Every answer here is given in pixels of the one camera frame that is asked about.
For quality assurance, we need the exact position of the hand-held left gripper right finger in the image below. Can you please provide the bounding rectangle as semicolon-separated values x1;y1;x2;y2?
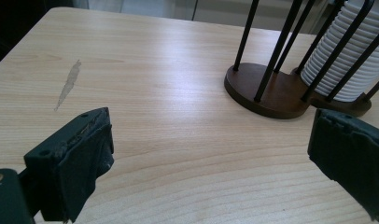
307;107;379;224

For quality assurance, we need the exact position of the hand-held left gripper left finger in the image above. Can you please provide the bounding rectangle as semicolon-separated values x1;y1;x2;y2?
23;106;115;223

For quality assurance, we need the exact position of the grey cabinet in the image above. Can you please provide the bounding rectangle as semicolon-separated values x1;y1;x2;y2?
73;0;335;34

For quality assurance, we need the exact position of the wooden base black rod rack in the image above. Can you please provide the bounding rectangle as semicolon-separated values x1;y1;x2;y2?
223;0;379;120

